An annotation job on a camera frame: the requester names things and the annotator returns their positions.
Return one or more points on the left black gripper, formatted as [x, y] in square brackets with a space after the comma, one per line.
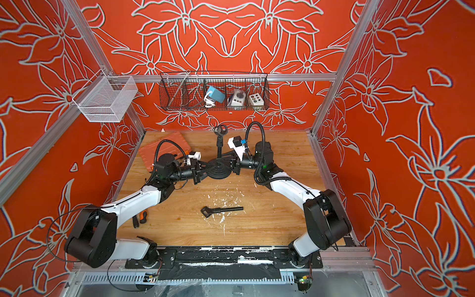
[196, 171]

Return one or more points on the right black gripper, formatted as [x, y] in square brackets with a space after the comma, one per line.
[235, 167]

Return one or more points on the black round stand base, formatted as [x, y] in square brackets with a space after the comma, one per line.
[219, 168]

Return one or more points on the black mic clip pole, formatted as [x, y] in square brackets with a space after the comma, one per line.
[208, 212]
[220, 131]

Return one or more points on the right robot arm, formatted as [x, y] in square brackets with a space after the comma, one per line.
[325, 217]

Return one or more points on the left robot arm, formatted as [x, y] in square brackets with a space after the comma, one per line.
[93, 239]

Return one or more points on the white device black knobs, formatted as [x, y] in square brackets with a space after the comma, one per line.
[238, 99]

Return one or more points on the white button box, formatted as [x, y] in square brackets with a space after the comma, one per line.
[256, 100]

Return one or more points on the teal box in basket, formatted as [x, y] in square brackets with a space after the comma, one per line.
[214, 94]

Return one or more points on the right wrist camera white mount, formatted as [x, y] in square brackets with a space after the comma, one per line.
[239, 145]

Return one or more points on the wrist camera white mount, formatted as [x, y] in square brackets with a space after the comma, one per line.
[192, 157]
[239, 145]

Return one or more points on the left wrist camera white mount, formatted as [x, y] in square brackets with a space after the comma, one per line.
[192, 157]

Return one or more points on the orange black handled tool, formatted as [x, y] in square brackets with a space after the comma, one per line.
[140, 219]

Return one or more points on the black wire wall basket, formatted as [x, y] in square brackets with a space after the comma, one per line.
[185, 91]

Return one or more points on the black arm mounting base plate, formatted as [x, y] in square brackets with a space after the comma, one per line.
[254, 264]

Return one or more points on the clear plastic wall bin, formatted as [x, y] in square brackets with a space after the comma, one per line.
[106, 101]

